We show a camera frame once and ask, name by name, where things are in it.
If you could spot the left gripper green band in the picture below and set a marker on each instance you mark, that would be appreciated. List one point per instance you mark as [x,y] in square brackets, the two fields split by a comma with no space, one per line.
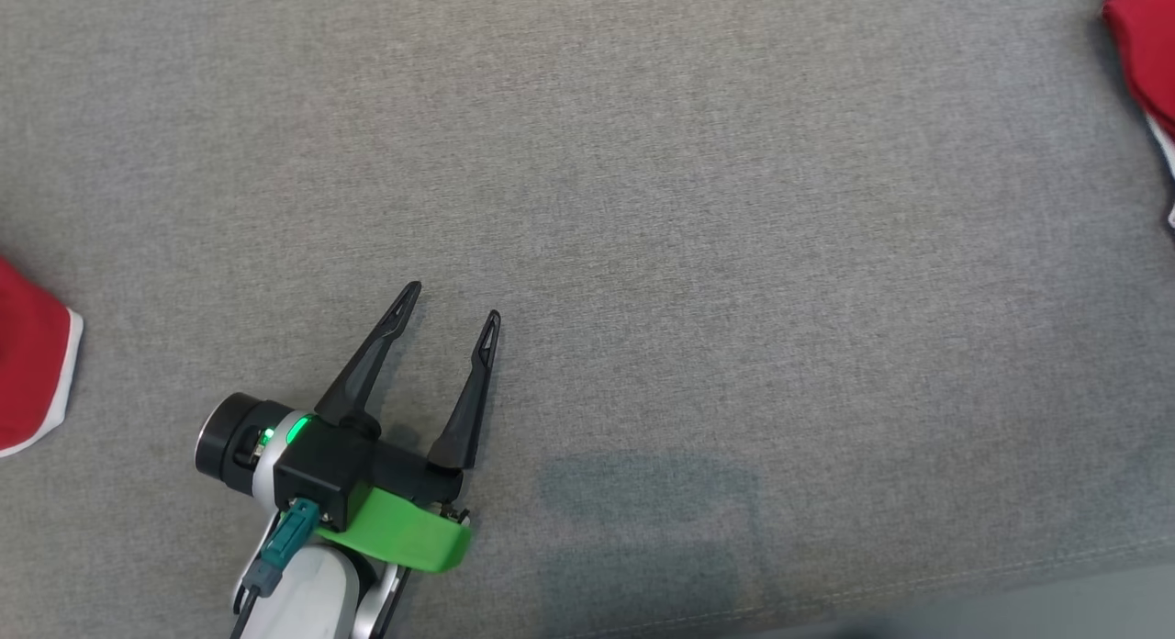
[404,533]

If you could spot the red shorts with white stripe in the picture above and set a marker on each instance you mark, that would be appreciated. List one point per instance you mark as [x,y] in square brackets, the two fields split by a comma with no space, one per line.
[27,364]

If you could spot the red number 23 jersey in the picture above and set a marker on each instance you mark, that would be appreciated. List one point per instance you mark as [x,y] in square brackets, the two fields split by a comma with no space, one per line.
[1147,42]

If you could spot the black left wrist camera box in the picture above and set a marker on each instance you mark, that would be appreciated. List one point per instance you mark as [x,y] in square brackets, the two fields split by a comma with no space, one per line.
[321,469]

